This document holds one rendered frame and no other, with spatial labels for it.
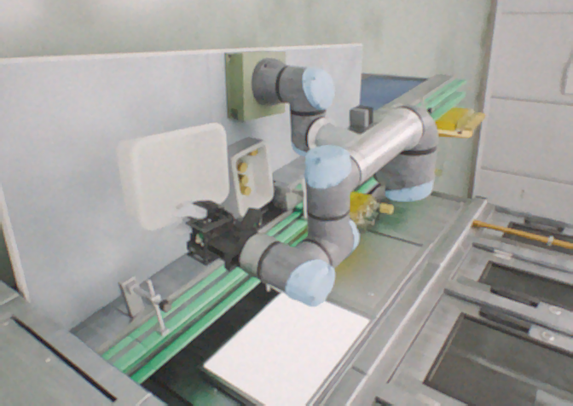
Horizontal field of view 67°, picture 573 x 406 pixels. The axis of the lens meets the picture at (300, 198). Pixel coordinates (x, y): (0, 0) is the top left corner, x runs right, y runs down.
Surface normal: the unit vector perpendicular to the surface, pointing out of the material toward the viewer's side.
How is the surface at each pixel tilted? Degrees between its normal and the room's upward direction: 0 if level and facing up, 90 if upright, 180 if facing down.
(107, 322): 90
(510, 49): 90
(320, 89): 7
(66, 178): 0
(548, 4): 90
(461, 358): 90
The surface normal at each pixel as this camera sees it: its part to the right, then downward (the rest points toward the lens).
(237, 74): -0.59, 0.29
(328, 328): -0.07, -0.88
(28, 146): 0.81, 0.22
